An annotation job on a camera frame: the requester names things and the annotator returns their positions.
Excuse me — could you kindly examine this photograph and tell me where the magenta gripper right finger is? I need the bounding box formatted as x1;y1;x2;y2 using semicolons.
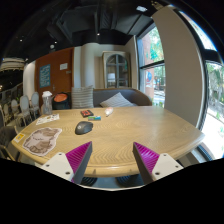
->
132;141;184;185

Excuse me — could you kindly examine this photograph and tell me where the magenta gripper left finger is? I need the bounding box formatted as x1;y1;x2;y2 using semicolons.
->
40;140;93;185

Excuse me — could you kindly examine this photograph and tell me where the dark grey computer mouse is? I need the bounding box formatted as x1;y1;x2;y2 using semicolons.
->
75;121;93;135

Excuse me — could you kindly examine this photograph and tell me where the cat shaped mouse pad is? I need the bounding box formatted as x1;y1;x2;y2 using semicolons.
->
23;127;62;157

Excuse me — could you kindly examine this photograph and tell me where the green teal small pack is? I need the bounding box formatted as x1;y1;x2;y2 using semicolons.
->
88;116;101;121

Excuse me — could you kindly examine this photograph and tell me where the black red small box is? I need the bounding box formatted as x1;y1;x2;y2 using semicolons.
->
80;110;94;118

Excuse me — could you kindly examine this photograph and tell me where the printed paper sheet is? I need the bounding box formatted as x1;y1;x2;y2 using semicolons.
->
36;114;60;125

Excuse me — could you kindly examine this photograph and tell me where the white pink plastic wrapper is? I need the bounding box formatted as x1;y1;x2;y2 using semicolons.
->
105;107;113;116

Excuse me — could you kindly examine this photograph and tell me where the black bag orange top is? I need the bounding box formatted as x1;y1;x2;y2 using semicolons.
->
52;93;70;110

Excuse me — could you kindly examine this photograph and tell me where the clear plastic water bottle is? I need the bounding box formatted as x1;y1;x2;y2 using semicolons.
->
42;91;52;115

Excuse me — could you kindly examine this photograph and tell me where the striped grey cushion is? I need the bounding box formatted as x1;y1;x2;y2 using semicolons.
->
71;86;94;109

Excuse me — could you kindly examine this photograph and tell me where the grey upholstered sofa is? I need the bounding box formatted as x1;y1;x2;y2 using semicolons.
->
93;88;152;107

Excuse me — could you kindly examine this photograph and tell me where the yellow sticker card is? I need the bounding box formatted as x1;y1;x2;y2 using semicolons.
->
14;133;25;143

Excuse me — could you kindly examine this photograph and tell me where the striped light cushion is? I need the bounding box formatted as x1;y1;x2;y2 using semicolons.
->
100;93;132;108

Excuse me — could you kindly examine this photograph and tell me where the white dining chair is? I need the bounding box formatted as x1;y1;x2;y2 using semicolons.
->
30;92;41;118
17;95;32;126

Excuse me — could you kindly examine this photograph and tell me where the arched mirror cabinet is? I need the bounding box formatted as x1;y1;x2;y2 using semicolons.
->
102;51;131;88

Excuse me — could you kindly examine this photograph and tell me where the blue wall poster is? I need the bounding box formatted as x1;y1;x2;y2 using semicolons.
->
39;65;50;88

